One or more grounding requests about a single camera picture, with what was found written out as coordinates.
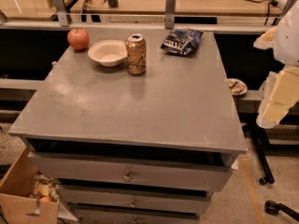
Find bottom grey drawer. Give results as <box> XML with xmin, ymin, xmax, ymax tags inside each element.
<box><xmin>71</xmin><ymin>204</ymin><xmax>199</xmax><ymax>224</ymax></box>

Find left metal bracket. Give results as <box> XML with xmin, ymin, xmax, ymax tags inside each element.
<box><xmin>52</xmin><ymin>0</ymin><xmax>69</xmax><ymax>27</ymax></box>

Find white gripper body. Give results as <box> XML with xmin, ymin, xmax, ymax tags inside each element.
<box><xmin>273</xmin><ymin>1</ymin><xmax>299</xmax><ymax>66</ymax></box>

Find black caster wheel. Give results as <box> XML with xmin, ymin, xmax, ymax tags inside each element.
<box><xmin>264</xmin><ymin>201</ymin><xmax>299</xmax><ymax>222</ymax></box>

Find cardboard box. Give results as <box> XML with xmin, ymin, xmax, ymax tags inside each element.
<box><xmin>0</xmin><ymin>147</ymin><xmax>58</xmax><ymax>224</ymax></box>

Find metal bracket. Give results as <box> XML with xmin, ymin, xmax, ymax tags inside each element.
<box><xmin>52</xmin><ymin>0</ymin><xmax>69</xmax><ymax>27</ymax></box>
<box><xmin>164</xmin><ymin>0</ymin><xmax>176</xmax><ymax>29</ymax></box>

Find orange soda can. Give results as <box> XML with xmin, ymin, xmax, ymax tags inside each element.
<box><xmin>125</xmin><ymin>34</ymin><xmax>146</xmax><ymax>76</ymax></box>

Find grey drawer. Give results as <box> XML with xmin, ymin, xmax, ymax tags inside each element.
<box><xmin>58</xmin><ymin>185</ymin><xmax>210</xmax><ymax>214</ymax></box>
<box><xmin>71</xmin><ymin>204</ymin><xmax>199</xmax><ymax>224</ymax></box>
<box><xmin>28</xmin><ymin>152</ymin><xmax>232</xmax><ymax>191</ymax></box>

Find grey drawer cabinet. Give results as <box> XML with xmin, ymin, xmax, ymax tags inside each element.
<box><xmin>8</xmin><ymin>26</ymin><xmax>249</xmax><ymax>224</ymax></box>

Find white paper bowl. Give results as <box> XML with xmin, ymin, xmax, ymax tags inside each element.
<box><xmin>88</xmin><ymin>40</ymin><xmax>127</xmax><ymax>67</ymax></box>

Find small plate with food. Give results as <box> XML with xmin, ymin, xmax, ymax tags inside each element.
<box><xmin>228</xmin><ymin>78</ymin><xmax>248</xmax><ymax>96</ymax></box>

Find middle metal bracket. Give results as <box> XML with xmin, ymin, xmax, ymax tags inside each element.
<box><xmin>164</xmin><ymin>0</ymin><xmax>176</xmax><ymax>29</ymax></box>

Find red apple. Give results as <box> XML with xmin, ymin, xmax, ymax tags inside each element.
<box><xmin>67</xmin><ymin>29</ymin><xmax>89</xmax><ymax>50</ymax></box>

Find blue chip bag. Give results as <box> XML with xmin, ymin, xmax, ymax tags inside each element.
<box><xmin>161</xmin><ymin>29</ymin><xmax>203</xmax><ymax>56</ymax></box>

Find middle grey drawer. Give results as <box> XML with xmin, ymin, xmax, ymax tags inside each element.
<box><xmin>58</xmin><ymin>185</ymin><xmax>210</xmax><ymax>214</ymax></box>

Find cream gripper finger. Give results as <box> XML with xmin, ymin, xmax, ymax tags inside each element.
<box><xmin>256</xmin><ymin>65</ymin><xmax>299</xmax><ymax>129</ymax></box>
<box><xmin>253</xmin><ymin>26</ymin><xmax>277</xmax><ymax>49</ymax></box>

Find black chair leg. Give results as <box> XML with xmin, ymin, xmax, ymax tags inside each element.
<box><xmin>247</xmin><ymin>121</ymin><xmax>275</xmax><ymax>185</ymax></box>

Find top grey drawer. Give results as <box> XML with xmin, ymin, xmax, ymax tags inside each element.
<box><xmin>28</xmin><ymin>152</ymin><xmax>232</xmax><ymax>191</ymax></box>

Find items in cardboard box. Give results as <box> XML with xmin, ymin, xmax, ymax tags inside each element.
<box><xmin>29</xmin><ymin>175</ymin><xmax>60</xmax><ymax>217</ymax></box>

